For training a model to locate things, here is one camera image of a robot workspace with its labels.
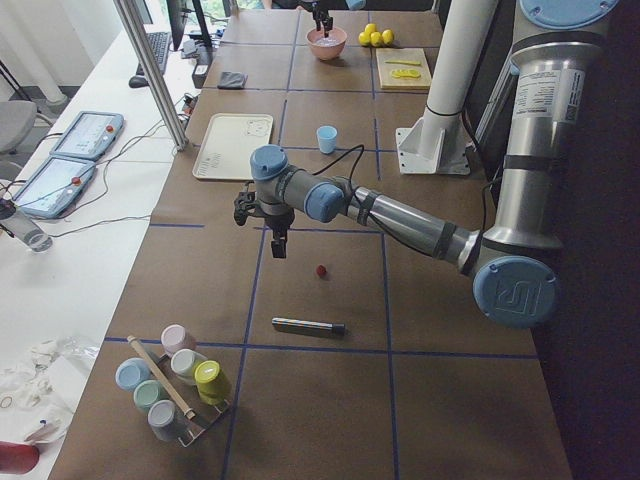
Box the blue cup in rack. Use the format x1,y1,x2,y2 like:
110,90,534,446
115,358,151,391

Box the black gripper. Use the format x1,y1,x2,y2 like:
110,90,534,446
233,180,295,258
311,0,333,38

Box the yellow plastic knife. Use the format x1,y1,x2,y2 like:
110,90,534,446
385,59,422,66

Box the green cup in rack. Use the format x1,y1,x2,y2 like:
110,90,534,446
133,379,167,414

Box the white crumpled plastic bags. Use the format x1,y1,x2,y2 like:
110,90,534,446
1,337,100,445

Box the white cup in rack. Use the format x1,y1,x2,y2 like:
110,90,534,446
170,348,208,386

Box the clear water glass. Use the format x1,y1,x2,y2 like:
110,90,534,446
0,199,53,253

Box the light blue plastic cup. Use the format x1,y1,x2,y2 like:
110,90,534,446
316,125,338,154

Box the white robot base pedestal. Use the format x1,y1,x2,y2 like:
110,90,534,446
396,0,498,175

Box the pink bowl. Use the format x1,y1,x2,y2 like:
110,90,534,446
306,28,347,60

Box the black keyboard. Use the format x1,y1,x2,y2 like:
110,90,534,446
146,32,172,74

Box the cream bear tray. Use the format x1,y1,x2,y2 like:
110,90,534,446
192,113,273,181

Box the grey folded cloth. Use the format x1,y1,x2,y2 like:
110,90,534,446
217,71,248,90

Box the upper teach pendant tablet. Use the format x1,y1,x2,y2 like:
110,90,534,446
50,111,125,161

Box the pink cup in rack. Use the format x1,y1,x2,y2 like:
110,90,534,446
160,324,197,357

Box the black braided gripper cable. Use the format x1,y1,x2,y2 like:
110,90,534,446
312,144,366,191

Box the black computer mouse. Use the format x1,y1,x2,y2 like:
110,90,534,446
128,75,149,89

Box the grey office chair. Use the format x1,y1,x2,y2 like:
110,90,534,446
0,100,37,154

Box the lavender cup in rack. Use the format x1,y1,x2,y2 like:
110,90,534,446
147,399,181,442

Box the lower teach pendant tablet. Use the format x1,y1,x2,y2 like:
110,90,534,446
13,155,96,219

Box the black monitor stand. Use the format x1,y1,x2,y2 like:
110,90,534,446
165,0,212,51

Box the steel muddler black tip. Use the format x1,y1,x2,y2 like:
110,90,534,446
271,317,346,337

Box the wooden cutting board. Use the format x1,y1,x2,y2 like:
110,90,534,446
376,48,432,90

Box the aluminium frame post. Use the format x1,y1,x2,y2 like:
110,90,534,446
114,0,188,151

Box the black power box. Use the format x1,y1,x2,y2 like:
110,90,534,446
191,64,210,89

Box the whole yellow lemon lower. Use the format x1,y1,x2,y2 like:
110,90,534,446
381,29,395,45

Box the teach pendant tablet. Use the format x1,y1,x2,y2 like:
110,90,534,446
50,111,125,161
13,155,96,219

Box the yellow-green cup in rack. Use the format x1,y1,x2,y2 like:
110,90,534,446
194,360,231,405

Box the ice cubes in bowl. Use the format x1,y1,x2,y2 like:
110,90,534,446
312,35,342,48

